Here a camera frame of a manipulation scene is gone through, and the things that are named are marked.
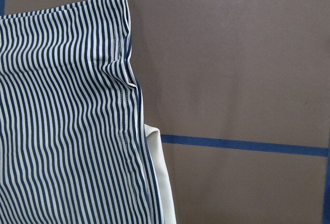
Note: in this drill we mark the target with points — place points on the blue white striped polo shirt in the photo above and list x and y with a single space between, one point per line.
74 144

